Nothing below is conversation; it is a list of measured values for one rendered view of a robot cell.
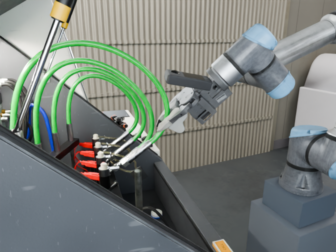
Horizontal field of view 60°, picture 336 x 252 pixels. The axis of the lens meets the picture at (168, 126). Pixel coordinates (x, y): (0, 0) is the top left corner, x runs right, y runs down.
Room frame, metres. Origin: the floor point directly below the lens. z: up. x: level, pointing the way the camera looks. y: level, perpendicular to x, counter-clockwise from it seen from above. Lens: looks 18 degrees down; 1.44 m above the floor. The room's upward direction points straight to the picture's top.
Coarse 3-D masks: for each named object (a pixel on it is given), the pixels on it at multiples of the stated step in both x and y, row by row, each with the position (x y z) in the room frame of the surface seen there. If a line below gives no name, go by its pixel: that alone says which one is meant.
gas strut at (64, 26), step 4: (76, 0) 0.99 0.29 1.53; (72, 4) 0.98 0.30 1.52; (72, 8) 0.98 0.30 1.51; (68, 16) 0.98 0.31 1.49; (68, 20) 0.98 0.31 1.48; (64, 24) 0.97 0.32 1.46; (64, 28) 0.97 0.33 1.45; (60, 32) 0.97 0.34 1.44; (60, 36) 0.97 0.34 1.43; (52, 56) 0.95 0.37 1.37; (52, 60) 0.96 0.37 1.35; (48, 64) 0.95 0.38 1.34; (48, 68) 0.95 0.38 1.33; (44, 72) 0.94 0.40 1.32; (40, 76) 0.94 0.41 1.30; (40, 80) 0.94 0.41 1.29; (48, 80) 0.95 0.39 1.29
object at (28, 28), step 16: (32, 0) 0.98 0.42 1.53; (48, 0) 1.00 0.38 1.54; (0, 16) 0.95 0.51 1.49; (16, 16) 0.96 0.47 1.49; (32, 16) 0.98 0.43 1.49; (48, 16) 0.99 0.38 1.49; (0, 32) 0.95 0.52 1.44; (16, 32) 0.96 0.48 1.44; (32, 32) 0.98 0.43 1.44; (48, 32) 0.99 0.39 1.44; (32, 48) 0.97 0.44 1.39; (64, 48) 1.01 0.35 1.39
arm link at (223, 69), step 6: (222, 54) 0.73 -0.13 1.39; (216, 60) 0.73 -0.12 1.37; (222, 60) 0.71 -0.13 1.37; (216, 66) 0.71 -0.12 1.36; (222, 66) 0.70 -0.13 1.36; (228, 66) 0.70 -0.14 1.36; (216, 72) 0.71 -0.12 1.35; (222, 72) 0.70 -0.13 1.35; (228, 72) 0.70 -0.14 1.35; (234, 72) 0.70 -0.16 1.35; (222, 78) 0.70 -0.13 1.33; (228, 78) 0.70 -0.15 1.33; (234, 78) 0.70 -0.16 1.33; (228, 84) 0.71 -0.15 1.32
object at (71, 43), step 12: (108, 48) 0.70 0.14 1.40; (36, 60) 0.65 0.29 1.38; (132, 60) 0.72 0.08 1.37; (24, 72) 0.64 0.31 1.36; (144, 72) 0.73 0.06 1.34; (156, 84) 0.73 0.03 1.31; (12, 96) 0.63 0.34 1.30; (12, 108) 0.63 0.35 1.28; (168, 108) 0.74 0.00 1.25; (12, 120) 0.63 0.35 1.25
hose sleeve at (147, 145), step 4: (148, 140) 0.73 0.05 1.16; (144, 144) 0.73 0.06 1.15; (148, 144) 0.72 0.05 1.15; (140, 148) 0.72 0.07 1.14; (144, 148) 0.72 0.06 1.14; (132, 152) 0.72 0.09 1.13; (136, 152) 0.72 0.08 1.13; (140, 152) 0.72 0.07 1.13; (128, 156) 0.71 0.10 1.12; (132, 156) 0.71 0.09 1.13; (136, 156) 0.71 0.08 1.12; (128, 160) 0.71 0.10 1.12; (132, 160) 0.71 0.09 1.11
